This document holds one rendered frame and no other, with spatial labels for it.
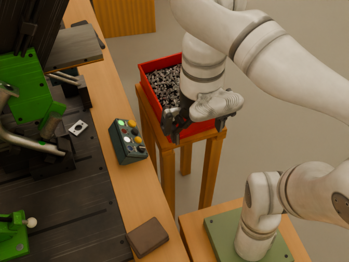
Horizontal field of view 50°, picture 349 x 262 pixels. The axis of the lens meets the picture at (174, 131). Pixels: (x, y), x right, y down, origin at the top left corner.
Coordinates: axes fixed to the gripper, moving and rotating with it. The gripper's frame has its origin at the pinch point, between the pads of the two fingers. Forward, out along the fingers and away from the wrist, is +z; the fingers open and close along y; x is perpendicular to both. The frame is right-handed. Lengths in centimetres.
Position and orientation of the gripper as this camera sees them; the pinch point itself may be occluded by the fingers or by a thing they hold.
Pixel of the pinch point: (197, 133)
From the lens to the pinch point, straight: 75.0
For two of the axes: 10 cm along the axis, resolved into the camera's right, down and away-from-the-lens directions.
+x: 3.4, 7.6, -5.6
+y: -9.4, 2.8, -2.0
